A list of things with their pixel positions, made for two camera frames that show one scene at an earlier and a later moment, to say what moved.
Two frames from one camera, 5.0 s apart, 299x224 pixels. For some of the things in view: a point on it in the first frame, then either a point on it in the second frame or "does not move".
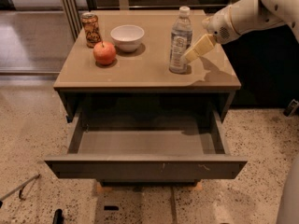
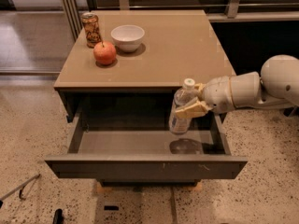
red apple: x=104 y=52 does not move
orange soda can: x=91 y=28 does not move
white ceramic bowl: x=127 y=37 does not move
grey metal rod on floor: x=21 y=186 does not move
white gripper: x=219 y=27 to x=217 y=93
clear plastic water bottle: x=180 y=41 to x=184 y=95
